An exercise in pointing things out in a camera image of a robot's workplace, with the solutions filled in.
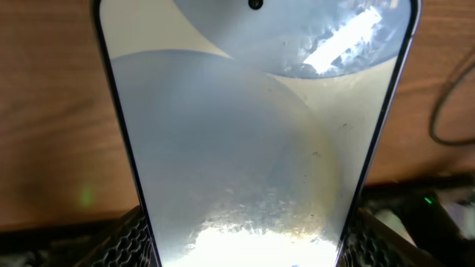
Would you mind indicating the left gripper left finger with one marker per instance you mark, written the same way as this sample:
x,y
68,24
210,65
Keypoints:
x,y
124,244

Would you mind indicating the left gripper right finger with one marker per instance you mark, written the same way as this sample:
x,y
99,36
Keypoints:
x,y
370,243

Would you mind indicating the blue Samsung Galaxy smartphone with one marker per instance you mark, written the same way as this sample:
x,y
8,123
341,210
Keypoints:
x,y
250,126

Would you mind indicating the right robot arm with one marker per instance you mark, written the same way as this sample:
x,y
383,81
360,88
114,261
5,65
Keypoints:
x,y
418,204

